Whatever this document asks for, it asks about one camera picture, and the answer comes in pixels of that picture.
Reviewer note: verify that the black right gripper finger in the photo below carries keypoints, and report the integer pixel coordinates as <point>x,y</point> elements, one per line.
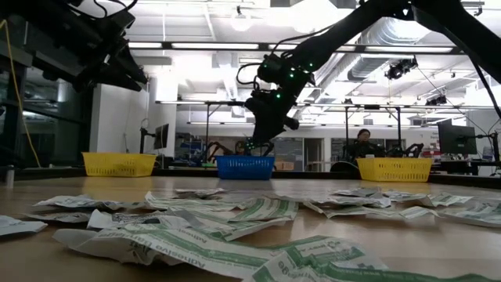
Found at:
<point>263,139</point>

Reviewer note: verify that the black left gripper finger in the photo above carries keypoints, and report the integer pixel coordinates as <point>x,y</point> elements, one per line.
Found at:
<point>115,81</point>
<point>131,66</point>

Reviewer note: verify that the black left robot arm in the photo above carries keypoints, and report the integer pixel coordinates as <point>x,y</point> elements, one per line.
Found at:
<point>31,35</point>

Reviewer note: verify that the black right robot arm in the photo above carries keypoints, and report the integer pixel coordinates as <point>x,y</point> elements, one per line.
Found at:
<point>352,23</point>

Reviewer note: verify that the brown cardboard box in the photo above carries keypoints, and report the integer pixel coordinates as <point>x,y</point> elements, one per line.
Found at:
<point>284,164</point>

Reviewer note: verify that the blue plastic basket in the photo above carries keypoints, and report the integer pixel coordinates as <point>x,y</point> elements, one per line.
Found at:
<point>245,168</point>

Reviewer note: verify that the yellow plastic basket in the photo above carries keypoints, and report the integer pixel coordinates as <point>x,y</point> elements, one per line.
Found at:
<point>394,169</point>
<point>119,164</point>

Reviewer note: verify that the black office chair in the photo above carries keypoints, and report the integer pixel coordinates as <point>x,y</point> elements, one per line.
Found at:
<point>343,167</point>

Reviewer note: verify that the person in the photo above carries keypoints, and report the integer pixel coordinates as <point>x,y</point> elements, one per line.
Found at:
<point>364,145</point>

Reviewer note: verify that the black ceiling spotlights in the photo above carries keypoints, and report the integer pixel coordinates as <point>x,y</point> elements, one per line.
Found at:
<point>399,69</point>
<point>436,101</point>

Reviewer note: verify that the small grey cylinder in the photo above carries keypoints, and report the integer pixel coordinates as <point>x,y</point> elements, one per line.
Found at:
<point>9,175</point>

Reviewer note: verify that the black computer monitor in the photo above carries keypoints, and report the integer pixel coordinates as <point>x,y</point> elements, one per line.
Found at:
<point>456,139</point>

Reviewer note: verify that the black wall monitor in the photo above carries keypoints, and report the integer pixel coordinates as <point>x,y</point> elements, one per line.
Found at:
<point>161,136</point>

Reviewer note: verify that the black metal rig frame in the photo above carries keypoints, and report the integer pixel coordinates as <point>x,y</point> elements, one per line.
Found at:
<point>346,133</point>

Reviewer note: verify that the long ceiling light rail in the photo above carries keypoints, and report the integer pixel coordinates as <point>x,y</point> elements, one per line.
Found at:
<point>215,45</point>

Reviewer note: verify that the black glass partition frame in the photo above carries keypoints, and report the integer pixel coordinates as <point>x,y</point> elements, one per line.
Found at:
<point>11,117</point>

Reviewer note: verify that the silver ceiling duct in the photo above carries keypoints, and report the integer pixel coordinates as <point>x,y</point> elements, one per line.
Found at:
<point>391,31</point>

